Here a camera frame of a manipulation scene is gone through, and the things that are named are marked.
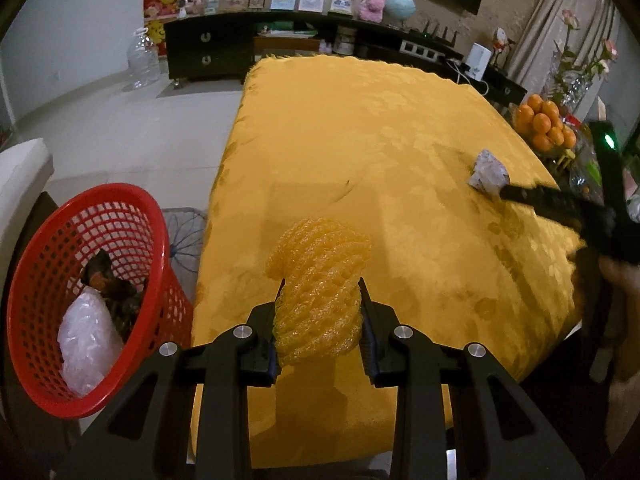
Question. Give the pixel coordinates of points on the green flat box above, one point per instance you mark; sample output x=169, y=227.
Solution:
x=285, y=31

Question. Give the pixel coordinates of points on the pile of oranges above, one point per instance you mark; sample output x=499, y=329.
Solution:
x=542, y=122

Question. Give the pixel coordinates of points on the brown dried leaf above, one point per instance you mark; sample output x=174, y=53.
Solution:
x=112, y=290

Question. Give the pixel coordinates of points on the white picture frame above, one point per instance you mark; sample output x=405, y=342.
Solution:
x=311, y=2
x=283, y=1
x=342, y=4

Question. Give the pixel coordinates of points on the black television cabinet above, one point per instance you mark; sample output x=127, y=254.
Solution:
x=210, y=50

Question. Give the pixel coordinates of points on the orange foam fruit net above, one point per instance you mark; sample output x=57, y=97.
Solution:
x=320, y=290

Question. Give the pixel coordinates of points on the brown wooden box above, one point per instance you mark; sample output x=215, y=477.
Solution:
x=285, y=46

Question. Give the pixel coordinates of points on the red and white figurine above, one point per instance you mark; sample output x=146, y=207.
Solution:
x=501, y=42

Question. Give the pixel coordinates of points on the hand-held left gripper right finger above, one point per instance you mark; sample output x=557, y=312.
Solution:
x=370, y=355

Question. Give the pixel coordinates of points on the glass vase with pink flowers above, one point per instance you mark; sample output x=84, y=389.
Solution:
x=575, y=82

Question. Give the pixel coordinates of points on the black antenna router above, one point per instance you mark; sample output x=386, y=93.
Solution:
x=435, y=35

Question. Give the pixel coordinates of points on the pale blue globe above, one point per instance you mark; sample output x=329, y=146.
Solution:
x=400, y=7

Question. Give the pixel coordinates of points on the white paper tissue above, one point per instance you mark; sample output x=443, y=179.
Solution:
x=487, y=172

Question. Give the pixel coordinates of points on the white cushioned sofa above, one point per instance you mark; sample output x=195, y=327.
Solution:
x=22, y=180

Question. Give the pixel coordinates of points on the white power strip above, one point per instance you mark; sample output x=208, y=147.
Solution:
x=419, y=49

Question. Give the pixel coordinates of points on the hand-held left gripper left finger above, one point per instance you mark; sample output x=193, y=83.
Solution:
x=225, y=360

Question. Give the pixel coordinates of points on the person's right hand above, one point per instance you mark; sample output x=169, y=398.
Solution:
x=622, y=282

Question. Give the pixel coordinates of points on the white upright device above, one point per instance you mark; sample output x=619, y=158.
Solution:
x=477, y=62

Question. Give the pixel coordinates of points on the pink plush toy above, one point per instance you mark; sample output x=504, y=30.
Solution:
x=372, y=5

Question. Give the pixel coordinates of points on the clear plastic bag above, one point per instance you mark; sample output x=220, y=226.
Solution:
x=87, y=345

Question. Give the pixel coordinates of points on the yellow tablecloth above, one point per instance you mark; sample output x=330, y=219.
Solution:
x=375, y=160

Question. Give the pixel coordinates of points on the red plastic mesh basket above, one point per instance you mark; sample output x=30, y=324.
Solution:
x=35, y=270

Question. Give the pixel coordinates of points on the clear plastic water jug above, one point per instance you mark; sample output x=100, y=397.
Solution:
x=144, y=62

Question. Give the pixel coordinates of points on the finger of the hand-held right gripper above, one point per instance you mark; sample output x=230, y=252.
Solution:
x=550, y=200

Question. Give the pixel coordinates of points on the beige curtain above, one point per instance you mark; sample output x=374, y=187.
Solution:
x=542, y=20

